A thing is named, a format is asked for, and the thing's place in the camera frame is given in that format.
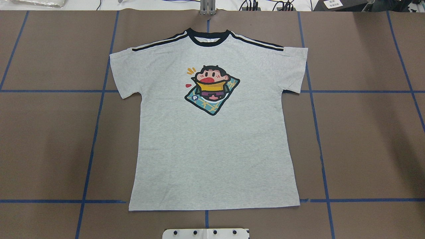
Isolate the clear plastic bag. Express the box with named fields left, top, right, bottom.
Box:
left=12, top=0, right=66, bottom=8

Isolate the black device with label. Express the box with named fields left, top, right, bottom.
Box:
left=313, top=0, right=373, bottom=12

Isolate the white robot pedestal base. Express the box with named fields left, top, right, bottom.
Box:
left=162, top=228, right=250, bottom=239

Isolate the aluminium frame post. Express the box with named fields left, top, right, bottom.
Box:
left=199, top=0, right=216, bottom=16

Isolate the grey cartoon print t-shirt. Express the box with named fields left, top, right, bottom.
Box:
left=110, top=28, right=308, bottom=211

